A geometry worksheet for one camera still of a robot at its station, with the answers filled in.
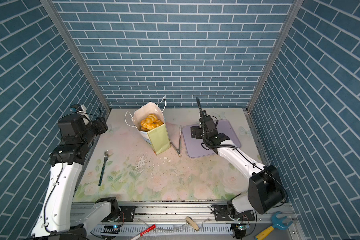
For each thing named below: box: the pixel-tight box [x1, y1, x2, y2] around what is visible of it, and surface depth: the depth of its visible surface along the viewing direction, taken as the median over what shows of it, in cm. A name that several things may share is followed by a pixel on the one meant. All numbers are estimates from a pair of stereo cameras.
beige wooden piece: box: [185, 216, 200, 232], surface depth 72 cm
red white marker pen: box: [130, 224, 157, 240], surface depth 69 cm
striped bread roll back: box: [146, 114, 158, 124], surface depth 85 cm
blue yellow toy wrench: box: [254, 211, 293, 240], surface depth 71 cm
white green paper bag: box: [124, 96, 171, 155], surface depth 87 cm
